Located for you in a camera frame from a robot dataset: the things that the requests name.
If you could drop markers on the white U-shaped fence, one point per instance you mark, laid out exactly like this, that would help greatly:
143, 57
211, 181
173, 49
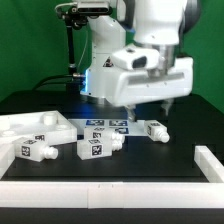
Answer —
122, 194

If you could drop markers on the white square tabletop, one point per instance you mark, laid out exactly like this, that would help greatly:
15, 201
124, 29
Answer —
49, 126

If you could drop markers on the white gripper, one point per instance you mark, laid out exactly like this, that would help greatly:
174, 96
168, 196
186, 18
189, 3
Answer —
128, 88

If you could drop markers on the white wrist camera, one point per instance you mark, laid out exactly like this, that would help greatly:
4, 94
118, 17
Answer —
132, 57

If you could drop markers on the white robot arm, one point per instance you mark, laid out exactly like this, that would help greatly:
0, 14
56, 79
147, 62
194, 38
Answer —
154, 24

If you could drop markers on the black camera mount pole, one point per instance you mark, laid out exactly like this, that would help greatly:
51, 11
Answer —
73, 21

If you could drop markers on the white sheet with tags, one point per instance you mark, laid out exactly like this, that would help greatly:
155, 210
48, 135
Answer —
125, 127

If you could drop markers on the grey camera on pole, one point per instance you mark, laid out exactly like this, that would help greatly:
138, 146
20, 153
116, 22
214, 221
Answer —
94, 7

